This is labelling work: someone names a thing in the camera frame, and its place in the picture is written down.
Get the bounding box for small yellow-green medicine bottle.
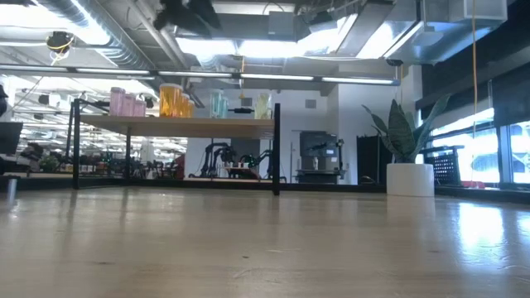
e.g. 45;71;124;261
210;91;224;119

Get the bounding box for pink cups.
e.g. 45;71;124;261
109;86;127;118

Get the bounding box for small yellow medicine bottle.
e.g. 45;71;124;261
254;93;273;120

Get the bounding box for wooden shelf with black legs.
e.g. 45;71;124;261
68;98;282;196

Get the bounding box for ceiling light tube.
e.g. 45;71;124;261
0;64;401;87

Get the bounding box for grey ceiling box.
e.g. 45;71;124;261
267;11;297;36

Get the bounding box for white background panel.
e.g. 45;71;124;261
184;137;233;180

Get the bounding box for red background object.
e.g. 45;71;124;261
173;153;186;180

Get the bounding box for dark grey machine cabinet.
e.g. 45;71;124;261
294;130;347;185

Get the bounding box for dark rectangular box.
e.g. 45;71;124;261
0;122;24;156

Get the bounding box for black cabinet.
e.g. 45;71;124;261
356;134;390;185

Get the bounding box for green plant in white pot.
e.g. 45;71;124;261
360;93;452;198

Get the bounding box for black mesh basket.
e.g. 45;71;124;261
422;144;465;188

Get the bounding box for black ceiling camera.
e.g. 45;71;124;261
45;31;75;54

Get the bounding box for large silver rectangular duct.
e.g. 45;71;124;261
335;0;508;66

